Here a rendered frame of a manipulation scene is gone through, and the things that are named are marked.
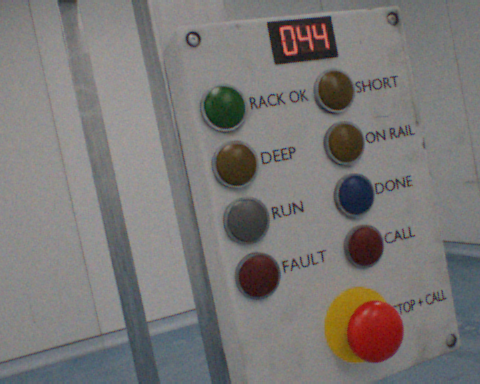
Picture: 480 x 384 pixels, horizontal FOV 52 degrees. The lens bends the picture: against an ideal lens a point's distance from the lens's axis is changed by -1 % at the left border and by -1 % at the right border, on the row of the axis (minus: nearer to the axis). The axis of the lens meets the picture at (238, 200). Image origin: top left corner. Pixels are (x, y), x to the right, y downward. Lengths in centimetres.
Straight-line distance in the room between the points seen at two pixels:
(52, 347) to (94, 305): 42
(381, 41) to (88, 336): 372
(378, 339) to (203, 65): 20
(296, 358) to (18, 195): 361
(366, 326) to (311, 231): 7
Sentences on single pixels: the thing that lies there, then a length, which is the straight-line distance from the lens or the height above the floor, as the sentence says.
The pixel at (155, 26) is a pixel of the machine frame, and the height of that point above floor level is 120.
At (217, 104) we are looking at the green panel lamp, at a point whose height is 113.
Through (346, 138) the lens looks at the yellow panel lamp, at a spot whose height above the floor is 109.
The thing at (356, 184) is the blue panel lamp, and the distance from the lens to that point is 34.
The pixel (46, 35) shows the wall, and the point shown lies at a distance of 406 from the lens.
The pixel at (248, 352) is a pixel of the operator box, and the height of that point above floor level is 97.
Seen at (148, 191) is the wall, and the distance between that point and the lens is 388.
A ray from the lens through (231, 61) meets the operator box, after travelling 32.
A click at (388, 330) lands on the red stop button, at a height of 97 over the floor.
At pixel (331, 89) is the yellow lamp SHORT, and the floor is 112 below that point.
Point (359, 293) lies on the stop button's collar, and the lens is 35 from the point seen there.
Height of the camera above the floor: 108
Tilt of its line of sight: 3 degrees down
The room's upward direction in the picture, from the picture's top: 11 degrees counter-clockwise
